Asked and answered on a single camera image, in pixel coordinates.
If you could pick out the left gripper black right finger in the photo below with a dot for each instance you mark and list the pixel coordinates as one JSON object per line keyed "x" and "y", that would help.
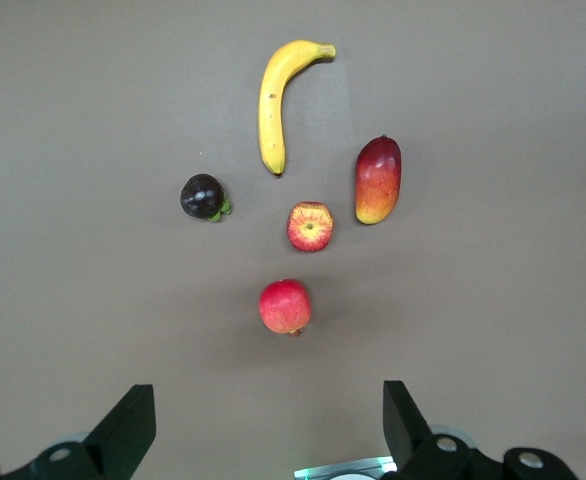
{"x": 423, "y": 460}

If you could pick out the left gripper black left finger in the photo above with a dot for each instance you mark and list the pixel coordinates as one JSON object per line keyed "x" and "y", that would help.
{"x": 103, "y": 455}

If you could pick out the red yellow apple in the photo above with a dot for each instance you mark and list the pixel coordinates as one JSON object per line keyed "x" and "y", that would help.
{"x": 310, "y": 227}

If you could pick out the yellow banana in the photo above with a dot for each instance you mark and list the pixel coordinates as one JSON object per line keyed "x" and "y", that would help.
{"x": 270, "y": 115}

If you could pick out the red pomegranate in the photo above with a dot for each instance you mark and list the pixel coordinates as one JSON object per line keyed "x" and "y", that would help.
{"x": 285, "y": 306}

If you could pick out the dark purple mangosteen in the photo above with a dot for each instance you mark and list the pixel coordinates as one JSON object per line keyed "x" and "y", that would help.
{"x": 202, "y": 196}

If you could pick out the red yellow mango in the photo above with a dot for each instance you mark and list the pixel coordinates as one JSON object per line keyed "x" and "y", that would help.
{"x": 378, "y": 185}

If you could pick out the brown table cover sheet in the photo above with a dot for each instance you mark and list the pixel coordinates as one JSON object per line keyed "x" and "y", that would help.
{"x": 73, "y": 125}

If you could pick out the aluminium arm base plate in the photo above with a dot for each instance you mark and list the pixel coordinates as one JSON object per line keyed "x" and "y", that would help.
{"x": 323, "y": 469}

